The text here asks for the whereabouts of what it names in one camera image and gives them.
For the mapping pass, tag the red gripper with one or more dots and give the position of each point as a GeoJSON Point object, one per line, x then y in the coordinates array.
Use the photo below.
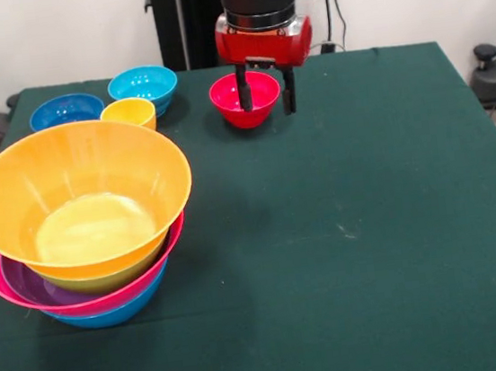
{"type": "Point", "coordinates": [263, 48]}

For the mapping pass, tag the large orange bowl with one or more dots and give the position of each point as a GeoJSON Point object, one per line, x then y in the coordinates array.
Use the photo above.
{"type": "Point", "coordinates": [76, 184]}

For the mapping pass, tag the green bowl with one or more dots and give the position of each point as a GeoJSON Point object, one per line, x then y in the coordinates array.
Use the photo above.
{"type": "Point", "coordinates": [101, 282]}

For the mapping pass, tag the purple bowl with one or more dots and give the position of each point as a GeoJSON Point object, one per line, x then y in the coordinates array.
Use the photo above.
{"type": "Point", "coordinates": [25, 285]}

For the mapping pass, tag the small red bowl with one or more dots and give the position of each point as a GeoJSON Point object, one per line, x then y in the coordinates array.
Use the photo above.
{"type": "Point", "coordinates": [264, 97]}

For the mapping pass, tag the small light blue bowl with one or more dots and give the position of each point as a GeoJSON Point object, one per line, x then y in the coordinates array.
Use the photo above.
{"type": "Point", "coordinates": [142, 83]}

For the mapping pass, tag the yellow cup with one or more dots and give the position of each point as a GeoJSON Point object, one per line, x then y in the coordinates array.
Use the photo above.
{"type": "Point", "coordinates": [130, 111]}

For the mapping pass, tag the small dark blue bowl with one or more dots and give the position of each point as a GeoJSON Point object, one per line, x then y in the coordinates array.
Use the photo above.
{"type": "Point", "coordinates": [64, 110]}

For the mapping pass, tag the dark green tablecloth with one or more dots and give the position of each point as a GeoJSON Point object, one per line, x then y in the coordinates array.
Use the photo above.
{"type": "Point", "coordinates": [381, 314]}

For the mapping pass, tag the black table clamp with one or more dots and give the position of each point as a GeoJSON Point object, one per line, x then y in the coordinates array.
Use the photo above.
{"type": "Point", "coordinates": [12, 101]}

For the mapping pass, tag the large light blue bowl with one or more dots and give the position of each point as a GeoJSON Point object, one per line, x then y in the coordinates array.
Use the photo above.
{"type": "Point", "coordinates": [110, 317]}

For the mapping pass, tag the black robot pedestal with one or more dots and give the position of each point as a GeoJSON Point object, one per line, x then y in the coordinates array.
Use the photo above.
{"type": "Point", "coordinates": [187, 21]}

